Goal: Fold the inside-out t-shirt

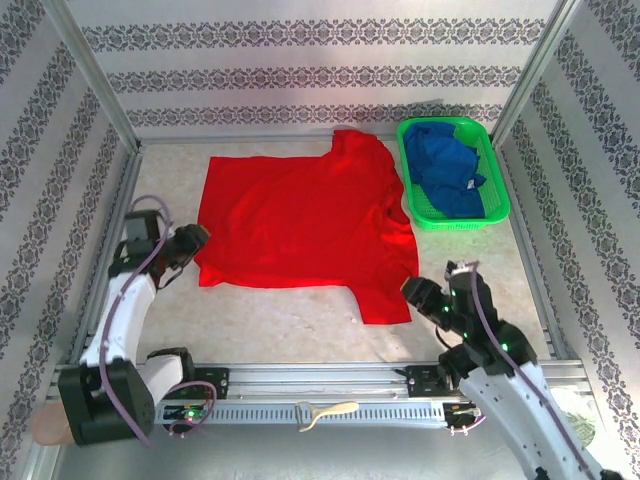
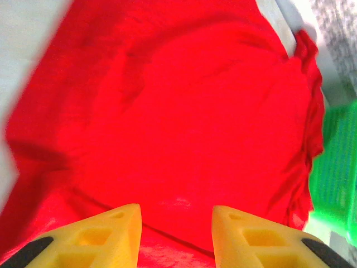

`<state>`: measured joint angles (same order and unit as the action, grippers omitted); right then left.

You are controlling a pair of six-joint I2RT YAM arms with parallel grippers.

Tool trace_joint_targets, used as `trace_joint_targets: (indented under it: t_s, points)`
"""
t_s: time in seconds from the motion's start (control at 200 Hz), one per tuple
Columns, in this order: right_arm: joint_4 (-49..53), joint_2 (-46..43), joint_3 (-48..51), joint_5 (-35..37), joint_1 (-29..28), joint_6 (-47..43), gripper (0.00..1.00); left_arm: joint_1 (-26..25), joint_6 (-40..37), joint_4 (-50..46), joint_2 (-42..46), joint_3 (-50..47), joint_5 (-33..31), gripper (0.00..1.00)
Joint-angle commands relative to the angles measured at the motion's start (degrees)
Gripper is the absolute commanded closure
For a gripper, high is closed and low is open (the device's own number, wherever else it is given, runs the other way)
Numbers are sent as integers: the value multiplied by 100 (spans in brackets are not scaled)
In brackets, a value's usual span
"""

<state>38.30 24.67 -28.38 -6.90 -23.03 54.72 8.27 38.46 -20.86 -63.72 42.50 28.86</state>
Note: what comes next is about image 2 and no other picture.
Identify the red printed t-shirt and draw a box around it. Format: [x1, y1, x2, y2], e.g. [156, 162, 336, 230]
[0, 0, 326, 268]

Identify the aluminium frame post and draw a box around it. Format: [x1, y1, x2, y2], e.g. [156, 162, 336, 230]
[255, 0, 304, 58]

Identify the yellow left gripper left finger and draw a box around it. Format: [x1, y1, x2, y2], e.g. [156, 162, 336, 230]
[0, 203, 144, 268]

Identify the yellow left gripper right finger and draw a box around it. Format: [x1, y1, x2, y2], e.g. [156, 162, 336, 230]
[211, 205, 354, 268]

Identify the green plastic basket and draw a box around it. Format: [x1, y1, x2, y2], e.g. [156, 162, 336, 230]
[302, 99, 357, 245]

